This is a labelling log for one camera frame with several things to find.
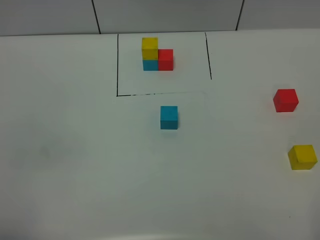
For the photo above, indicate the red template block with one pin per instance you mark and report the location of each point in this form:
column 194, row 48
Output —
column 165, row 59

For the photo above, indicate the blue template block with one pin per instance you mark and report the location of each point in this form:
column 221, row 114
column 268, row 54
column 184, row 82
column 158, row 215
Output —
column 150, row 65

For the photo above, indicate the yellow template block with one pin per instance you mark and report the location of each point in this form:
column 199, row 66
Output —
column 149, row 48

